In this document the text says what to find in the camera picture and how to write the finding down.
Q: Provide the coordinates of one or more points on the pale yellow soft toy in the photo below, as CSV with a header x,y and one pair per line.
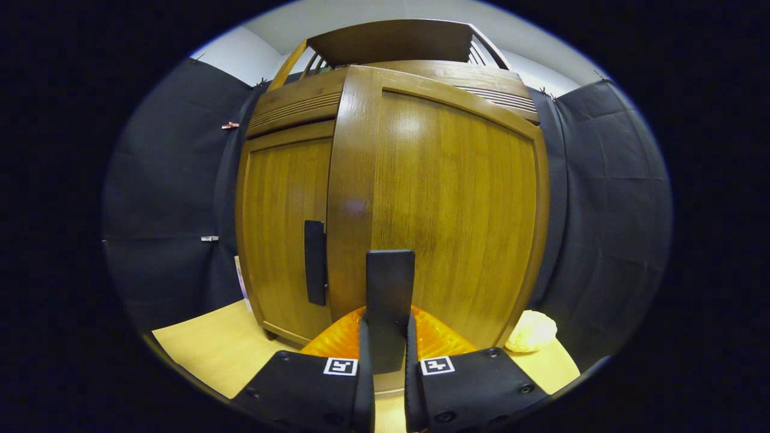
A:
x,y
530,332

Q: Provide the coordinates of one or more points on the wooden cabinet door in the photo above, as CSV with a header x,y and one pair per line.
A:
x,y
451,210
283,210

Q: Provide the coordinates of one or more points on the wooden double-door shoe cabinet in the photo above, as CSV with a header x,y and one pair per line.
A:
x,y
391,42

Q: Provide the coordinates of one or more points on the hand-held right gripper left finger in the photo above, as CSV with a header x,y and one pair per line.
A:
x,y
365,397

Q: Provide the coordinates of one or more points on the wooden cabinet drawer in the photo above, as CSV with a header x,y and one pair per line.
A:
x,y
289,102

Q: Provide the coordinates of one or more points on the white purple book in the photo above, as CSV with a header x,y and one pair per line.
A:
x,y
242,285

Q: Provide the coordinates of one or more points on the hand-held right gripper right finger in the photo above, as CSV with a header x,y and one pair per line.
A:
x,y
411,403

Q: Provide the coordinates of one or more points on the black backdrop cloth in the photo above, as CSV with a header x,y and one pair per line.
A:
x,y
613,210

